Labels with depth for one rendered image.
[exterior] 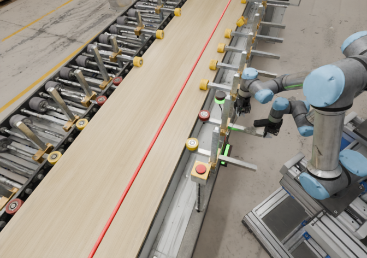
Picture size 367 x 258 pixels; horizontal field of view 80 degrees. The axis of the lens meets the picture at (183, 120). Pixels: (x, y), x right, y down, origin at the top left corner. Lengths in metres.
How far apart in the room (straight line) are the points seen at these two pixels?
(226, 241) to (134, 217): 1.07
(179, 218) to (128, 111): 0.80
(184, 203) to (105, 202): 0.51
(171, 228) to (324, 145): 0.99
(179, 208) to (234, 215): 0.78
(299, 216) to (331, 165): 1.17
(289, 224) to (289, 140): 0.99
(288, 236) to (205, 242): 0.65
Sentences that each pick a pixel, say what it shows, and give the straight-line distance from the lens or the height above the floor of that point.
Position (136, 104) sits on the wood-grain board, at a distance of 1.65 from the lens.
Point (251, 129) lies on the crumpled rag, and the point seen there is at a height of 0.88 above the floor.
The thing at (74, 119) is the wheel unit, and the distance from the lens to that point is 1.82.
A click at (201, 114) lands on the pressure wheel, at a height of 0.90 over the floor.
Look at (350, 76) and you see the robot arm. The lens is 0.80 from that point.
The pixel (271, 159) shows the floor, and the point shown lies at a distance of 2.47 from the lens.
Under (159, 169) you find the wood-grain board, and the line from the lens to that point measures 1.32.
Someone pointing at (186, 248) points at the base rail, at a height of 0.70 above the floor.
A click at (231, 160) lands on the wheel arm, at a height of 0.84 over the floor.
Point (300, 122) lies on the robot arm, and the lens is 1.28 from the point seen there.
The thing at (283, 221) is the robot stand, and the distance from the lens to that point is 2.03.
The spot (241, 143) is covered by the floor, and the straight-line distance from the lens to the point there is 2.50.
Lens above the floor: 2.07
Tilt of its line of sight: 52 degrees down
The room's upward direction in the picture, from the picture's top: 5 degrees counter-clockwise
